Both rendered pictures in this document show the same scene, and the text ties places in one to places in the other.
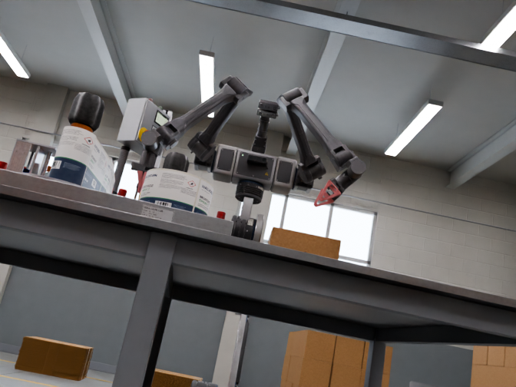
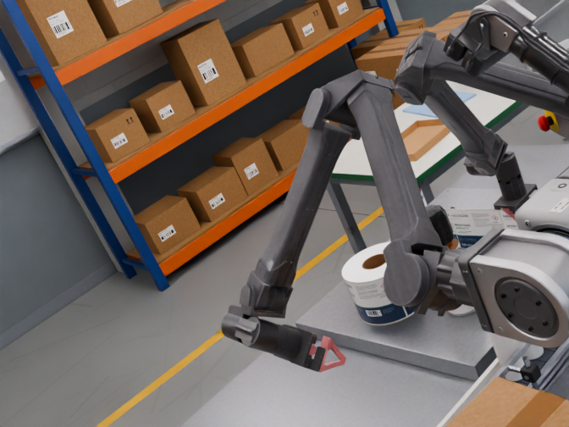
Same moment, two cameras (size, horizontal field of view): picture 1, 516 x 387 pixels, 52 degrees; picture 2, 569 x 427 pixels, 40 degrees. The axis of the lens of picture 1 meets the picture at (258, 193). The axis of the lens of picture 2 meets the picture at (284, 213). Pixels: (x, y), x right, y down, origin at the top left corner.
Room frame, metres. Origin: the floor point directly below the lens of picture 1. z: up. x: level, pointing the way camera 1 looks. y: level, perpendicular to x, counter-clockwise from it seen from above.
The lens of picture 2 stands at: (3.15, -0.82, 2.00)
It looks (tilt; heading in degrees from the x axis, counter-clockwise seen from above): 21 degrees down; 153
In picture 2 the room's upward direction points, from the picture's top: 25 degrees counter-clockwise
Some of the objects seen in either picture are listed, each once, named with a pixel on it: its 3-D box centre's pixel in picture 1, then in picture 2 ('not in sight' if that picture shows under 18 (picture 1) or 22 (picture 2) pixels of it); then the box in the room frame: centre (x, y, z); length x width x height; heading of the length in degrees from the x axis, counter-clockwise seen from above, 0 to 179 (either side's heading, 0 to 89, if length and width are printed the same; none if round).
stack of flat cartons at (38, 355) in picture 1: (56, 357); not in sight; (5.93, 1.72, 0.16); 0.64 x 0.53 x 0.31; 96
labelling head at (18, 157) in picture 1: (28, 182); not in sight; (1.86, 0.81, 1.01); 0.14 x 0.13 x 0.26; 96
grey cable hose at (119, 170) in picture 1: (119, 171); not in sight; (2.08, 0.57, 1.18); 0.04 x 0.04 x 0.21
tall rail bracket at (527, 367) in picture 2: not in sight; (527, 386); (2.10, 0.08, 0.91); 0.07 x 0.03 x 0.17; 6
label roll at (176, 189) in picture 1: (174, 204); (383, 282); (1.51, 0.23, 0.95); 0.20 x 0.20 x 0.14
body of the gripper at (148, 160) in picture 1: (147, 163); (512, 187); (1.89, 0.42, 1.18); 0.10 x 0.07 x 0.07; 96
